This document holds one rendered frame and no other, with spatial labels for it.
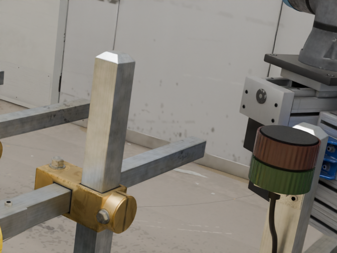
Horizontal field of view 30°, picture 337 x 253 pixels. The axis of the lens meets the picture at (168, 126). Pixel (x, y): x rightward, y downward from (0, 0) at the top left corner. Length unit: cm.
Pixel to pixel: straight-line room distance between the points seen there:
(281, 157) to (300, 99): 85
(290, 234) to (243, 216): 252
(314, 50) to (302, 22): 191
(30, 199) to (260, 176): 31
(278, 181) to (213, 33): 302
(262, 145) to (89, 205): 29
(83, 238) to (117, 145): 13
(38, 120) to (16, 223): 38
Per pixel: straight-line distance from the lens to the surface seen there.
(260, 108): 144
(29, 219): 77
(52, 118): 113
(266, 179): 59
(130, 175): 90
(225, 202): 330
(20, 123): 107
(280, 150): 57
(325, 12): 150
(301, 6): 160
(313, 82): 147
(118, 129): 77
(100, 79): 75
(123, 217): 79
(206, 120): 367
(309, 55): 150
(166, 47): 372
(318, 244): 102
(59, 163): 84
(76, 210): 81
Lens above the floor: 129
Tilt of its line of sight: 17 degrees down
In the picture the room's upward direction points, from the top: 9 degrees clockwise
